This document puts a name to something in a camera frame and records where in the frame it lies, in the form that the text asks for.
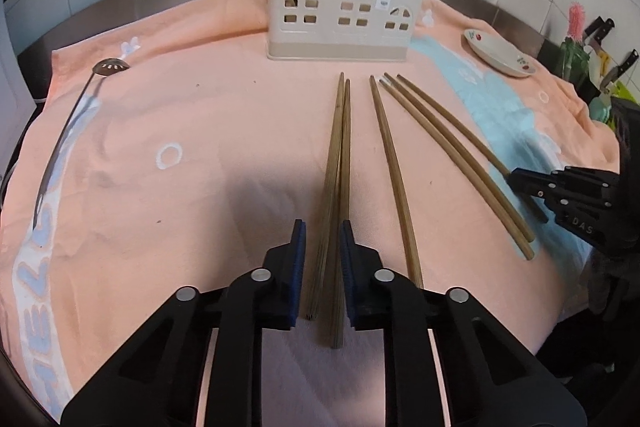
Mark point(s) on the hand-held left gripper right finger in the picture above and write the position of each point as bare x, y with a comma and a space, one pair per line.
348, 277

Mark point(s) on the white microwave oven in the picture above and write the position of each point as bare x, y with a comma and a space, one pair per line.
12, 82

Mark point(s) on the metal slotted spoon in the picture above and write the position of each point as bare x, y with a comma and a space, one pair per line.
122, 66

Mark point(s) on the pale green plastic item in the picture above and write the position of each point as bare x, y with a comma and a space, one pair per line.
600, 112

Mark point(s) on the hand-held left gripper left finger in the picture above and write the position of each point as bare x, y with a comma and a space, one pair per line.
299, 272

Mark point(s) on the yellow kitchen tool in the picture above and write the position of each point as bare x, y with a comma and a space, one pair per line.
604, 62

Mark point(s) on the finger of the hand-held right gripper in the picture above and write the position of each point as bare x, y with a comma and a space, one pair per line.
590, 179
530, 184

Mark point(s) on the white floral plate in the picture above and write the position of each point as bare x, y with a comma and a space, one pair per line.
500, 54

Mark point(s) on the lime green plastic basket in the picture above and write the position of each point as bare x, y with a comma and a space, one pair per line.
627, 93

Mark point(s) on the beige plastic utensil holder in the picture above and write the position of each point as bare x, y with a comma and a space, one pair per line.
345, 52

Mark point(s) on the pink bottle brush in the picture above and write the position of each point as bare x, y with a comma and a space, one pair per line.
576, 22

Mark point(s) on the peach printed towel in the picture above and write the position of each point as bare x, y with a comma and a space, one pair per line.
175, 217

